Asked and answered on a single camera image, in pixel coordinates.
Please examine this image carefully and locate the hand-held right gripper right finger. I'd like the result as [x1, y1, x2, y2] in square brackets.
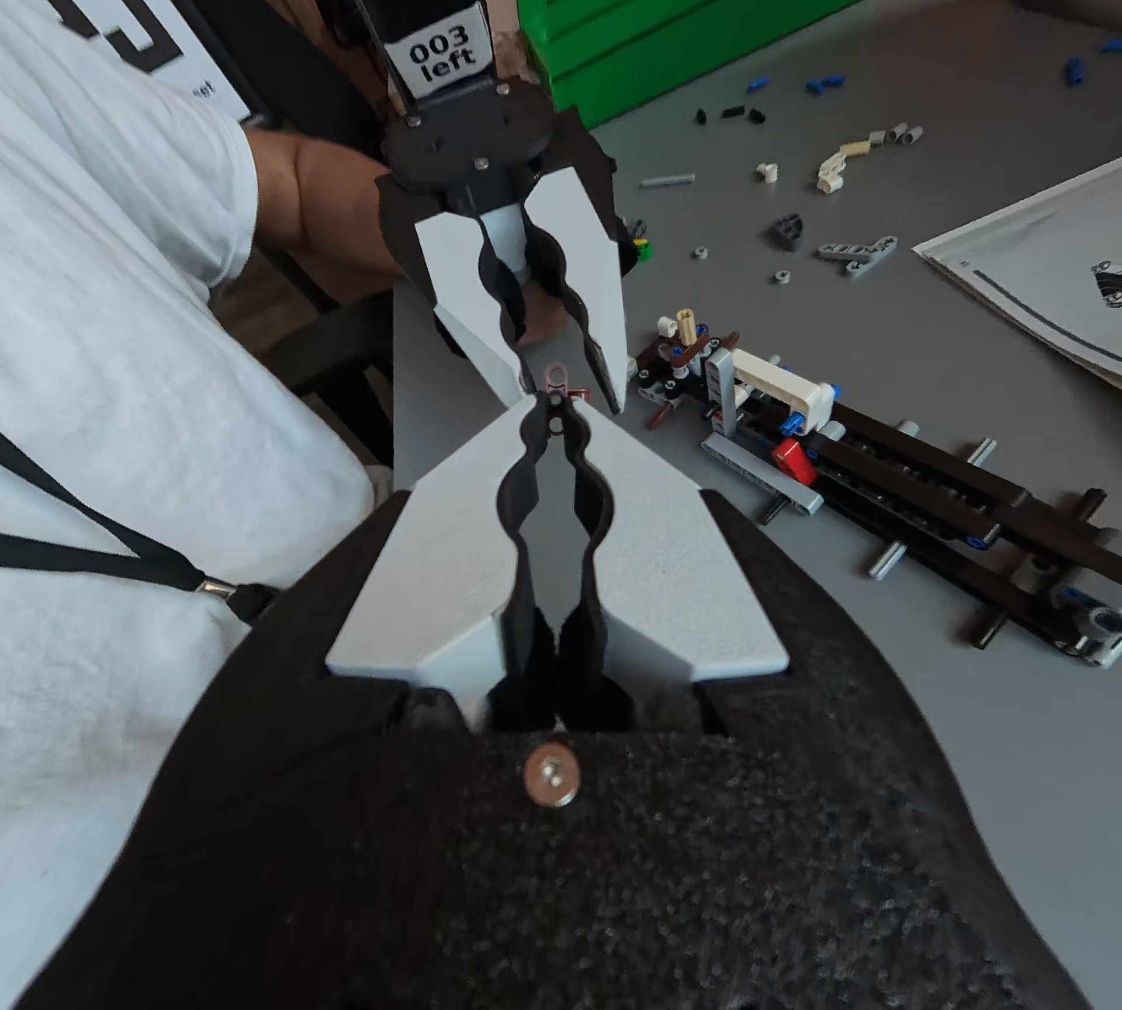
[559, 395, 792, 709]

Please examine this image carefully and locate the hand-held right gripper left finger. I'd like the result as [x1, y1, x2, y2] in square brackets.
[324, 395, 562, 733]

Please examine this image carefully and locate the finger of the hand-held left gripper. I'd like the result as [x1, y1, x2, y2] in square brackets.
[414, 211, 538, 408]
[524, 167, 631, 415]

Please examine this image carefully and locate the person's left forearm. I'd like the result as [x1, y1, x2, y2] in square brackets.
[245, 127, 404, 279]

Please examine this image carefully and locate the grey black lego chassis assembly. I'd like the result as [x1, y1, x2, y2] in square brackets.
[633, 309, 1122, 669]

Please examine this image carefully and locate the tan white lego connector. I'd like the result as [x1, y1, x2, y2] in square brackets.
[815, 141, 873, 195]

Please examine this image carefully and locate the lego instruction booklet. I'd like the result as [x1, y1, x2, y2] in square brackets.
[912, 155, 1122, 389]

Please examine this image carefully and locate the person's left hand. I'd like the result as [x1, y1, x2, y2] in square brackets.
[517, 283, 571, 347]

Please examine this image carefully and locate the green plastic bin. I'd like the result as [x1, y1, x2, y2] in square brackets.
[511, 0, 904, 130]

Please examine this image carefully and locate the person in white t-shirt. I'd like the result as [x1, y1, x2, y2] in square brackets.
[0, 0, 378, 1002]

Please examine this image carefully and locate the black lanyard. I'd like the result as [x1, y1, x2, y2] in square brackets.
[0, 432, 282, 626]

